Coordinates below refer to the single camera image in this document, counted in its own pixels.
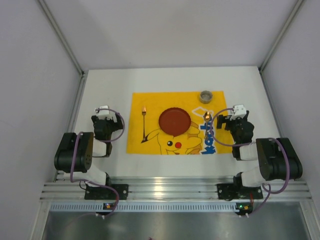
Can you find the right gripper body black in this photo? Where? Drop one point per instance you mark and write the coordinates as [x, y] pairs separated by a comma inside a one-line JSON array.
[[232, 121]]

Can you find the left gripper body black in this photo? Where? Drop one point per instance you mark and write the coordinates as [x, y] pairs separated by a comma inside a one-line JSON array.
[[106, 120]]

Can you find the gold spoon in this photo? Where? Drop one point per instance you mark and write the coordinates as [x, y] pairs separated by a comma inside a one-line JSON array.
[[207, 118]]

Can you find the small clear glass cup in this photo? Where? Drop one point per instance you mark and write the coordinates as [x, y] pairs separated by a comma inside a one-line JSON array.
[[205, 97]]

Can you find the yellow Pikachu cloth placemat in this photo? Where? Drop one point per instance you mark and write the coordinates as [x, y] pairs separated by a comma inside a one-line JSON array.
[[191, 142]]

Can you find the gold fork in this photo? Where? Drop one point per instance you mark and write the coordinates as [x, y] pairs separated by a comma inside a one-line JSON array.
[[144, 112]]

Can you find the red round plate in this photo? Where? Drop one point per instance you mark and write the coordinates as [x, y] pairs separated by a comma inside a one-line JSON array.
[[174, 121]]

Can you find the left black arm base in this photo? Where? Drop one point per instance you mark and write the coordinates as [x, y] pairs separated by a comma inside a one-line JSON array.
[[102, 193]]

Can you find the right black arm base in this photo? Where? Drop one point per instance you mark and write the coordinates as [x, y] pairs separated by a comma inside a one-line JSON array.
[[229, 192]]

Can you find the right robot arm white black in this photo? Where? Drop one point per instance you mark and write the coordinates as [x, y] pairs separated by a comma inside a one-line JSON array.
[[276, 157]]

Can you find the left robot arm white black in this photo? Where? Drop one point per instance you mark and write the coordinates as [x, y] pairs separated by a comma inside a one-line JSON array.
[[75, 152]]

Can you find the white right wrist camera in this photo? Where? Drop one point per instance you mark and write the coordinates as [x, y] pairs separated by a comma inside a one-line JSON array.
[[238, 112]]

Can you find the aluminium mounting rail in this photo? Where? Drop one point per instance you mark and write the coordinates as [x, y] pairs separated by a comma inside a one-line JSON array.
[[167, 189]]

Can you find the perforated cable tray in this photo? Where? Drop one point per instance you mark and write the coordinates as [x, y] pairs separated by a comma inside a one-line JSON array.
[[151, 207]]

